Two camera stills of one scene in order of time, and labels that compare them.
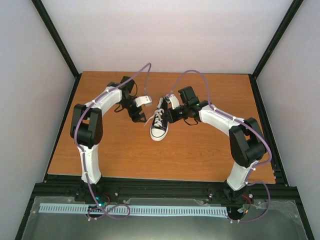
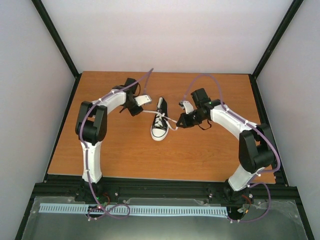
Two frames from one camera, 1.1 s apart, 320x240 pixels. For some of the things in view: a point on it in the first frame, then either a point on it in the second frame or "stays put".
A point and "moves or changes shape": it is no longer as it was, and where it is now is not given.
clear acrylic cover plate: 274,219 stays put
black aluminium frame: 272,187 stays put
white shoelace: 158,120 moves or changes shape
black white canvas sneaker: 159,126 stays put
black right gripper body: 179,116 to 195,119
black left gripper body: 126,103 stays put
